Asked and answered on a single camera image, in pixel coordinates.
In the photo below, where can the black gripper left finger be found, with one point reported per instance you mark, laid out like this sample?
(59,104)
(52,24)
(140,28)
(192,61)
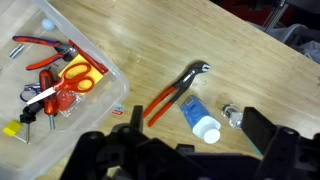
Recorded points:
(136,118)

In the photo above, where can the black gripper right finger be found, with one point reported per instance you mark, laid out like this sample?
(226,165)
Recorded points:
(258,130)

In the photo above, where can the red blue sticker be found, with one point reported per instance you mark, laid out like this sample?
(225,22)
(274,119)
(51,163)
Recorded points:
(118,110)

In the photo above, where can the clear plastic storage bin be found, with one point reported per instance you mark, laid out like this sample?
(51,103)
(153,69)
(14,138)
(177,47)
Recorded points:
(100,110)

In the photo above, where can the yellow sticky note pad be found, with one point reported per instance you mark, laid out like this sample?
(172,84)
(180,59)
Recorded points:
(96,77)

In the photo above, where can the blue tube with white cap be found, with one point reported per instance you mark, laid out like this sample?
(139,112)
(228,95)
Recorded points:
(200,116)

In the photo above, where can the red item in clear packet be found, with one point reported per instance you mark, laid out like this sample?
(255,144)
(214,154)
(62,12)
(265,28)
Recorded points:
(68,101)

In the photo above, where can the black knob with bolt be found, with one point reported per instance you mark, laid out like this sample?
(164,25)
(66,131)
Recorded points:
(28,115)

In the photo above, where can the small yellow block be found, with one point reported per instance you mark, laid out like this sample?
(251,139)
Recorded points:
(12,128)

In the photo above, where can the small white ball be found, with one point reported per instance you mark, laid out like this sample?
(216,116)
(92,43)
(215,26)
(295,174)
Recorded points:
(48,24)

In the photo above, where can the small silver metal bit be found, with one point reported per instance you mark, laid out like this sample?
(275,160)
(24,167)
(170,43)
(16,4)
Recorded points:
(16,51)

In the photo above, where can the silver metal frame bar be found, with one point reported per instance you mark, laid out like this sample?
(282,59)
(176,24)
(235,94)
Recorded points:
(276,15)

